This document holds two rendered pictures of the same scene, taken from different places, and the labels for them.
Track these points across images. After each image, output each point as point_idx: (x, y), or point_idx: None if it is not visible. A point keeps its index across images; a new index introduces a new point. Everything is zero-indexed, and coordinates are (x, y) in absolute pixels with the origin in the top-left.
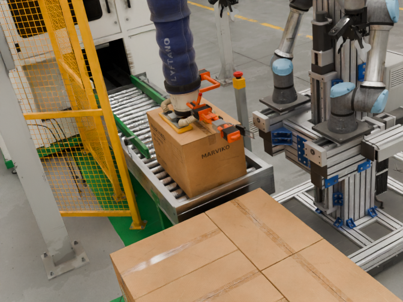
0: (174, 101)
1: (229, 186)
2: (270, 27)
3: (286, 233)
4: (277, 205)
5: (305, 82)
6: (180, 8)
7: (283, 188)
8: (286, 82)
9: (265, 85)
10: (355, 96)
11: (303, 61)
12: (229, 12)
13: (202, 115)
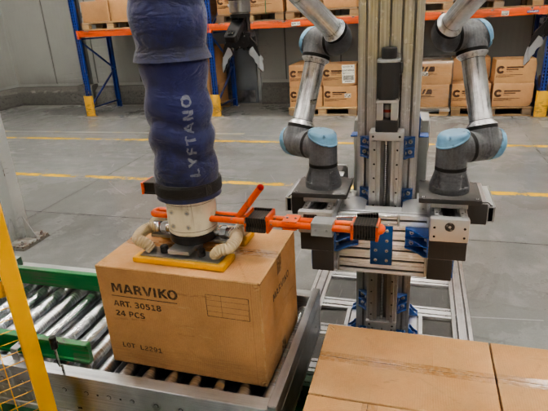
0: (190, 218)
1: (303, 337)
2: (24, 175)
3: (448, 360)
4: (383, 333)
5: (139, 219)
6: (205, 40)
7: None
8: (336, 156)
9: (89, 235)
10: (478, 140)
11: (111, 200)
12: (257, 56)
13: (276, 222)
